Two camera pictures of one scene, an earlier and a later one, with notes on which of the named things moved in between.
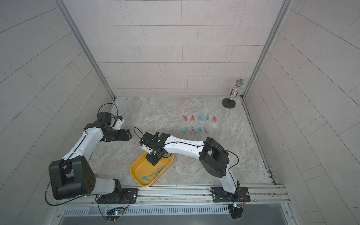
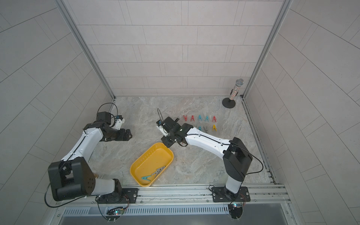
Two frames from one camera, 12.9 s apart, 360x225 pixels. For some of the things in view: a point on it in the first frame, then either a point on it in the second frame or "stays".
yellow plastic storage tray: [145, 173] stays
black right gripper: [152, 159] → [167, 142]
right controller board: [236, 210] stays
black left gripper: [122, 137] stays
